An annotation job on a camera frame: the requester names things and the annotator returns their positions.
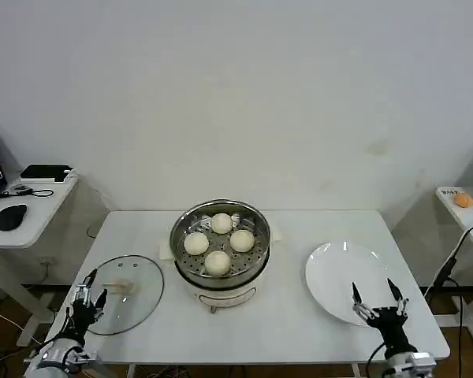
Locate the small device with black cord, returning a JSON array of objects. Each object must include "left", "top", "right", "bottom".
[{"left": 1, "top": 183, "right": 54, "bottom": 198}]

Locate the black and white flat box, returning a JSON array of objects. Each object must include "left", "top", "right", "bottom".
[{"left": 20, "top": 164, "right": 76, "bottom": 183}]

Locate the white round plate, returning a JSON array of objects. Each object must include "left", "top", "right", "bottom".
[{"left": 304, "top": 240, "right": 396, "bottom": 327}]

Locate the white steamed bun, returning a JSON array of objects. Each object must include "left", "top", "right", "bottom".
[
  {"left": 229, "top": 229, "right": 256, "bottom": 254},
  {"left": 203, "top": 250, "right": 233, "bottom": 278},
  {"left": 210, "top": 213, "right": 234, "bottom": 235},
  {"left": 183, "top": 232, "right": 210, "bottom": 256}
]

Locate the thick black cable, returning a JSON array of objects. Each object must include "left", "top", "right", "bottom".
[{"left": 423, "top": 220, "right": 473, "bottom": 301}]

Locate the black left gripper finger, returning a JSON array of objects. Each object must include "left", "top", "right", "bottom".
[
  {"left": 73, "top": 268, "right": 99, "bottom": 306},
  {"left": 91, "top": 288, "right": 109, "bottom": 321}
]

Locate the black computer mouse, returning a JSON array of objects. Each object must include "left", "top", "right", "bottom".
[{"left": 0, "top": 203, "right": 28, "bottom": 232}]

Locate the white side table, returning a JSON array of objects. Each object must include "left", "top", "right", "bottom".
[{"left": 435, "top": 185, "right": 473, "bottom": 350}]

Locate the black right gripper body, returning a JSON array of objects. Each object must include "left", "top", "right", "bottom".
[{"left": 365, "top": 306, "right": 418, "bottom": 356}]

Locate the white electric cooker pot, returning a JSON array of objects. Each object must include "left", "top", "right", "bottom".
[{"left": 158, "top": 228, "right": 284, "bottom": 316}]

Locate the white side desk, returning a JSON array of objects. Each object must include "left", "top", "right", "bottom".
[{"left": 0, "top": 172, "right": 80, "bottom": 348}]

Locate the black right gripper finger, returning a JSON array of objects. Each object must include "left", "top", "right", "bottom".
[
  {"left": 351, "top": 281, "right": 376, "bottom": 321},
  {"left": 386, "top": 277, "right": 411, "bottom": 319}
]

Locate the round glass lid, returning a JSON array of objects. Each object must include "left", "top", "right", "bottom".
[{"left": 78, "top": 254, "right": 166, "bottom": 336}]

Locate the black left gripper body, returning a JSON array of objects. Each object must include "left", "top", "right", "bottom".
[{"left": 68, "top": 298, "right": 98, "bottom": 340}]

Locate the perforated steel steamer basket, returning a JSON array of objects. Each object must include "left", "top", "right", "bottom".
[{"left": 169, "top": 199, "right": 272, "bottom": 279}]

